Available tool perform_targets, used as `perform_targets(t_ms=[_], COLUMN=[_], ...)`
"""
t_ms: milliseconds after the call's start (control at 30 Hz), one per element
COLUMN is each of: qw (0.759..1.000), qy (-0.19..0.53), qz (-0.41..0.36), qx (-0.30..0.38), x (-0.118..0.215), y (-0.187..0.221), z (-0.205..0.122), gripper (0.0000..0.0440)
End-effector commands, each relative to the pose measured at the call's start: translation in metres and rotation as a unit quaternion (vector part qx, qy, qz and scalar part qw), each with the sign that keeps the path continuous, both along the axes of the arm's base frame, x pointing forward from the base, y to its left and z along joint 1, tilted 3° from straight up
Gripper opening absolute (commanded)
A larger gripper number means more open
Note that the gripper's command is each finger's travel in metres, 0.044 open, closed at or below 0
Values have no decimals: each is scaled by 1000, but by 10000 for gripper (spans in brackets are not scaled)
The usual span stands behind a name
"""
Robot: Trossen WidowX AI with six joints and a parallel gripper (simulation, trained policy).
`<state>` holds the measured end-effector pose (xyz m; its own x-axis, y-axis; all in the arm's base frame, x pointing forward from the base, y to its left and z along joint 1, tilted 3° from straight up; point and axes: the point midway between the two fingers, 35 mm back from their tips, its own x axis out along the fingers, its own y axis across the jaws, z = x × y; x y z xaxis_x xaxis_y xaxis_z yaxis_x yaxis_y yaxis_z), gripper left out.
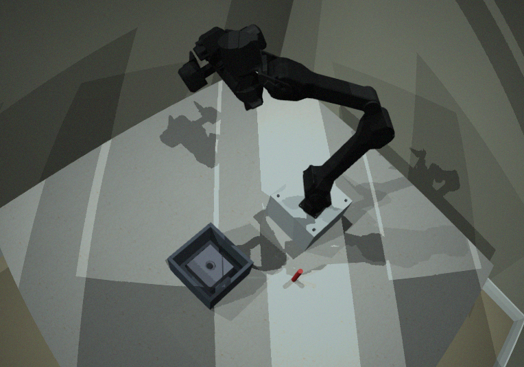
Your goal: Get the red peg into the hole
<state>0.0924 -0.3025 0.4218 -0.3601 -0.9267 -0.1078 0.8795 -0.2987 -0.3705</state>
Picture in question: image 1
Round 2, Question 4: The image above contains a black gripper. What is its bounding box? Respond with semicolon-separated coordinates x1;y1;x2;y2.
178;24;267;92

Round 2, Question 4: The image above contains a red peg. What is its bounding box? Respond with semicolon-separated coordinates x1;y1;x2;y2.
291;269;303;282

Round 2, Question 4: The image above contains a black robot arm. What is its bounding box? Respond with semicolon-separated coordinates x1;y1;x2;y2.
193;27;394;218

